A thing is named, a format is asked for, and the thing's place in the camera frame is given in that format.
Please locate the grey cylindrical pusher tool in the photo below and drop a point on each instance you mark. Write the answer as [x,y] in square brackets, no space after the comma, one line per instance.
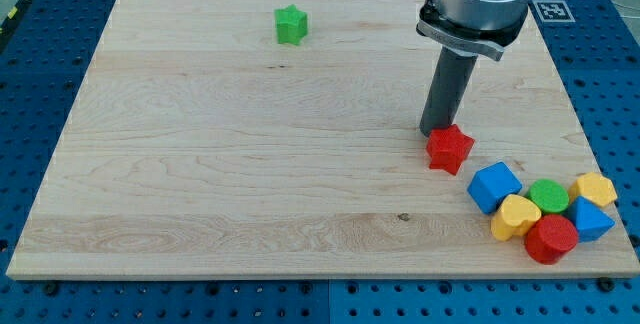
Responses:
[452,74]

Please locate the red star block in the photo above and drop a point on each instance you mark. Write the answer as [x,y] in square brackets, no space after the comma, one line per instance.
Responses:
[448,148]

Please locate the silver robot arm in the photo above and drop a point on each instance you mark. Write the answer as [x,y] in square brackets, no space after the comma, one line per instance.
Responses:
[466,29]

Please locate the green circle block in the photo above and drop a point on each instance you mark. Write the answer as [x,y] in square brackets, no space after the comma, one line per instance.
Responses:
[549,196]

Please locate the green star block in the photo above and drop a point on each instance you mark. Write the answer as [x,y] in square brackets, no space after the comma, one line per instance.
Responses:
[291,25]

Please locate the white fiducial marker tag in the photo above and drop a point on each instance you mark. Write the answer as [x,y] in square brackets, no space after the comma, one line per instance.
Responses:
[553,11]

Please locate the blue cube block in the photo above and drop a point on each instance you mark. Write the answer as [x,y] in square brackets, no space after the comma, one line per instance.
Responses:
[491,185]

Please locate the yellow heart block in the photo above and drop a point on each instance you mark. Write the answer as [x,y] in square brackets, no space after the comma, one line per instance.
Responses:
[515,216]

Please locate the yellow hexagon block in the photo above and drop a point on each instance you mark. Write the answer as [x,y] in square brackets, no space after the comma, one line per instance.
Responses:
[594,187]

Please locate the red cylinder block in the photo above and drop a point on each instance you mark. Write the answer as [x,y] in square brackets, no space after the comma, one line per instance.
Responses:
[550,239]

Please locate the blue triangle block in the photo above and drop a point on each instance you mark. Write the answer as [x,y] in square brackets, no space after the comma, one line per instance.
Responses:
[589,220]

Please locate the wooden board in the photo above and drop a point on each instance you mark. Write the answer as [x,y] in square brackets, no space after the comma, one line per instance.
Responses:
[198,147]

